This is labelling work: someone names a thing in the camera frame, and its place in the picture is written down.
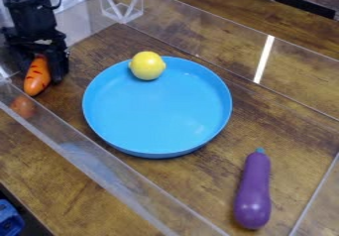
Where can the yellow toy lemon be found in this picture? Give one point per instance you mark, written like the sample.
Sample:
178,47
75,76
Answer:
147,65

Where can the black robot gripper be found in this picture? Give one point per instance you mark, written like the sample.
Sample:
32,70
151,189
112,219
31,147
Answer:
35,36

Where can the clear acrylic tray enclosure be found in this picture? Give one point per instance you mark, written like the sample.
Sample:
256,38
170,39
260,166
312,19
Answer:
276,56

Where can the purple toy eggplant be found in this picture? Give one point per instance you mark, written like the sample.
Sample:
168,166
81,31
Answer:
252,203

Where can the orange toy carrot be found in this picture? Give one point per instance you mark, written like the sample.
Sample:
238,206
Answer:
37,77

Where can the blue plastic object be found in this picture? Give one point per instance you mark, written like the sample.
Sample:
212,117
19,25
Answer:
11,221

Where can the blue round plate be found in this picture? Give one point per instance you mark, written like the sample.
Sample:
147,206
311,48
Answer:
162,118

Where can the white patterned curtain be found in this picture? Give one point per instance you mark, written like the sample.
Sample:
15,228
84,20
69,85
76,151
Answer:
72,16

